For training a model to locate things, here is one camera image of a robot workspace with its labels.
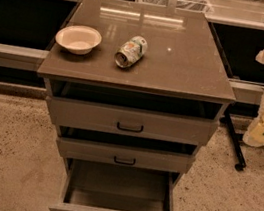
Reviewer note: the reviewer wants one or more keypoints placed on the grey middle drawer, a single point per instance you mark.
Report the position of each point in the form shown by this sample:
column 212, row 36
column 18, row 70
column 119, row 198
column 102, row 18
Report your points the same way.
column 126, row 150

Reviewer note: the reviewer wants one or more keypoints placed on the grey drawer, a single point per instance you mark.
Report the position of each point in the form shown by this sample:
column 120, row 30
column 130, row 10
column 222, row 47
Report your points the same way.
column 131, row 113
column 126, row 150
column 93, row 186

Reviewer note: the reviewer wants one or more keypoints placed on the green and white soda can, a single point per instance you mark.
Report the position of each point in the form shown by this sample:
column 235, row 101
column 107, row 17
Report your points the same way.
column 131, row 52

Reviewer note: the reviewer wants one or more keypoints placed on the grey top drawer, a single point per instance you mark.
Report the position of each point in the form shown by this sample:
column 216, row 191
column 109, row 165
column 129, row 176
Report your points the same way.
column 131, row 113

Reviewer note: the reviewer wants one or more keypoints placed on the white wire basket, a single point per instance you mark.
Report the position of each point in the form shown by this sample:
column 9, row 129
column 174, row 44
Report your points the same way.
column 188, row 5

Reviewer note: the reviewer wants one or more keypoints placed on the black metal stand leg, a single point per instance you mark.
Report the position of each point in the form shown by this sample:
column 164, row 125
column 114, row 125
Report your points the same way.
column 236, row 139

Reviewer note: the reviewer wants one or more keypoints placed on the grey drawer cabinet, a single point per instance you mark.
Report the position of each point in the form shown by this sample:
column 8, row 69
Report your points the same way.
column 181, row 58

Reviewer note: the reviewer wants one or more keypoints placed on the grey bottom drawer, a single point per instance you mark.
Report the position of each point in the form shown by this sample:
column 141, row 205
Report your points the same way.
column 93, row 186

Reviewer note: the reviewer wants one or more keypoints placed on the white bowl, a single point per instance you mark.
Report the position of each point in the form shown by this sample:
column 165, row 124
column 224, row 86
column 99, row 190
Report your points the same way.
column 78, row 40

